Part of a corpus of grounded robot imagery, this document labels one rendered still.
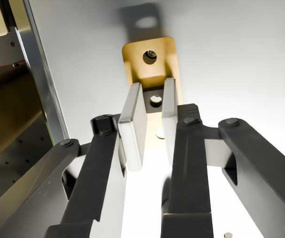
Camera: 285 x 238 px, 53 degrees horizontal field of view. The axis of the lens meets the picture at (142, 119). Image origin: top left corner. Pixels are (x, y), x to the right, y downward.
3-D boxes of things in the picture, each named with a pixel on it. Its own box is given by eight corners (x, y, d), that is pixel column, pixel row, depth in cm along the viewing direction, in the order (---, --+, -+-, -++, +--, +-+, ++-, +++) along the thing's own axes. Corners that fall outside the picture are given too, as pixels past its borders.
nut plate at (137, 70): (187, 142, 23) (189, 149, 22) (141, 148, 23) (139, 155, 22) (174, 34, 20) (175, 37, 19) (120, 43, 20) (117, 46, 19)
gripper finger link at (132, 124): (142, 172, 15) (128, 174, 15) (148, 120, 21) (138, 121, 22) (132, 120, 14) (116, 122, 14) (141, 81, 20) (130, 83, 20)
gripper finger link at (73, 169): (122, 181, 13) (61, 187, 14) (132, 133, 18) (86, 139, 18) (116, 153, 13) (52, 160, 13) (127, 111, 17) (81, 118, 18)
